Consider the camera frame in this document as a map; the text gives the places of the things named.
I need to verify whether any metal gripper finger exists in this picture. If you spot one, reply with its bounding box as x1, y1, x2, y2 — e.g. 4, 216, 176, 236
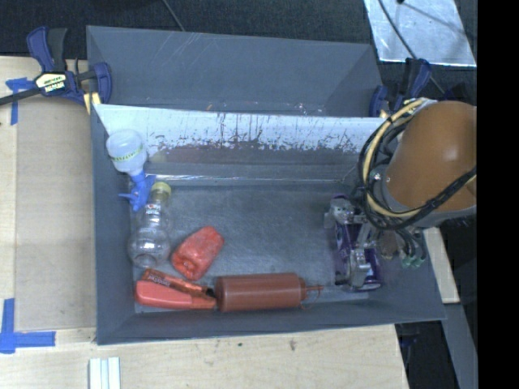
345, 248, 375, 290
324, 198, 367, 230

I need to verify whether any purple can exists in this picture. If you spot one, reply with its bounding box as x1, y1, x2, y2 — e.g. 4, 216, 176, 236
331, 194, 384, 293

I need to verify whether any grey metal bin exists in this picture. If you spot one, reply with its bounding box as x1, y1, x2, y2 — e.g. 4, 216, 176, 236
85, 24, 448, 346

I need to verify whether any brown squeeze bottle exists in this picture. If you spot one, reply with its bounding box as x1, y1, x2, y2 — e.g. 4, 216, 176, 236
212, 271, 326, 314

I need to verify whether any red mesh sponge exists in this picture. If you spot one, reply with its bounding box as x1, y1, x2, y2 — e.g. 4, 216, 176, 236
170, 225, 225, 282

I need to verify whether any clear plastic bottle yellow cap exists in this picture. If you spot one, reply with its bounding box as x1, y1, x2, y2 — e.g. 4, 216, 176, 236
127, 181, 174, 270

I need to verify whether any red stapler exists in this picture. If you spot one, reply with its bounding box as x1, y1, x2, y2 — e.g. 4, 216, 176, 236
134, 267, 219, 311

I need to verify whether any white spray bottle blue trigger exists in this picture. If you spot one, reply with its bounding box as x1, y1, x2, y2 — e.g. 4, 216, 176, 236
105, 128, 157, 213

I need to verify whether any pale wood board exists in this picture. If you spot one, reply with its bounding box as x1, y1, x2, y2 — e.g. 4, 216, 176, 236
14, 98, 99, 332

